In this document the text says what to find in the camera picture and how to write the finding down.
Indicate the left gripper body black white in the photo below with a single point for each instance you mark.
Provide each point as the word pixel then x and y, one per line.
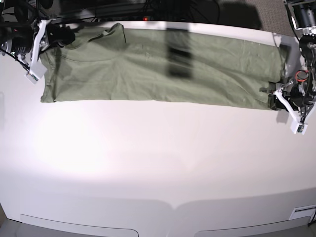
pixel 299 97

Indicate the green T-shirt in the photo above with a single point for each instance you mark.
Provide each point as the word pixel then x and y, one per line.
pixel 117 63

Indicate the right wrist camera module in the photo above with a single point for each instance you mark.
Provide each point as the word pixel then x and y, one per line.
pixel 36 72

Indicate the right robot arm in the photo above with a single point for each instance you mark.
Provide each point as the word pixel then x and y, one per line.
pixel 26 15

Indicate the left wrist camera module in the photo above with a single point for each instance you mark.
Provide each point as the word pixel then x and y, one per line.
pixel 298 128

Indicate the black power strip red light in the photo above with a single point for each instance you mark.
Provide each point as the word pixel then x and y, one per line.
pixel 126 18

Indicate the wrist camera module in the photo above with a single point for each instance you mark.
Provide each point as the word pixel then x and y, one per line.
pixel 298 128
pixel 36 72

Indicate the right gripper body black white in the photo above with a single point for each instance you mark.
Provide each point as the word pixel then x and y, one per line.
pixel 28 39

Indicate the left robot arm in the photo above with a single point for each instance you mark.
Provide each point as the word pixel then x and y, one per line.
pixel 302 18

